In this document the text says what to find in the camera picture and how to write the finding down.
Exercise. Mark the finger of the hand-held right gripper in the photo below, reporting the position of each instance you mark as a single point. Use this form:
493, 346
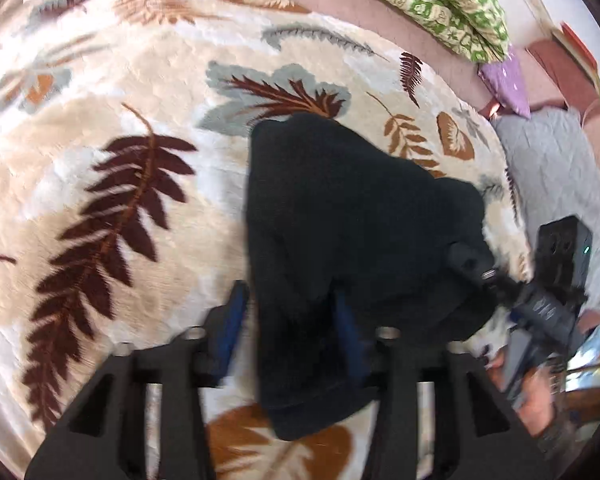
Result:
472, 262

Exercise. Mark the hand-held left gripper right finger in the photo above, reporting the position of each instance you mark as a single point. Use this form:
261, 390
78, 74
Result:
348, 335

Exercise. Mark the purple pillow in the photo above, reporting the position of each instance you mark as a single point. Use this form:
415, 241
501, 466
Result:
505, 80

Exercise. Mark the leaf print blanket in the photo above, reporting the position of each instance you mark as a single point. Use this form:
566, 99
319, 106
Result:
130, 85

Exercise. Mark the red book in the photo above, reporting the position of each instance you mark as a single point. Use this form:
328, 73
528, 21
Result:
580, 52

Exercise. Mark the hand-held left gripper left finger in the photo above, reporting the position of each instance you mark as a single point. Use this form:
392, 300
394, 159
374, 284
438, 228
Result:
230, 332

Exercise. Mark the grey quilted mat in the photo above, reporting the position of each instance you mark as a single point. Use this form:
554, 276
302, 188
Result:
550, 170

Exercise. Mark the black pants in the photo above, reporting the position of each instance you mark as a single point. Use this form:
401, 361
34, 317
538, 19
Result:
340, 210

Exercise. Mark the person's right hand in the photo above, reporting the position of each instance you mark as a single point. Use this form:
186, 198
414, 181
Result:
532, 400

